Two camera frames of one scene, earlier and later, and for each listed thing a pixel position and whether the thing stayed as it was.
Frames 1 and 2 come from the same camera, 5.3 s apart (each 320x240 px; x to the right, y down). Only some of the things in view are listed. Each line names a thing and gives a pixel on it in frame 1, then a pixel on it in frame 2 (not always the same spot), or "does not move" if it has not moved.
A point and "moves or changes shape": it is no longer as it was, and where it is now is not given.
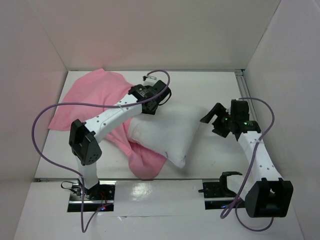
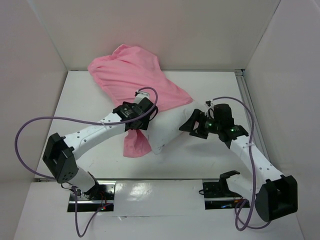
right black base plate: [217, 196] does not move
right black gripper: [221, 120] to [199, 125]
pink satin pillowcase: [95, 89] to [129, 70]
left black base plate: [101, 196] does not move
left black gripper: [144, 112] to [145, 122]
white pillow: [169, 131] moves or changes shape
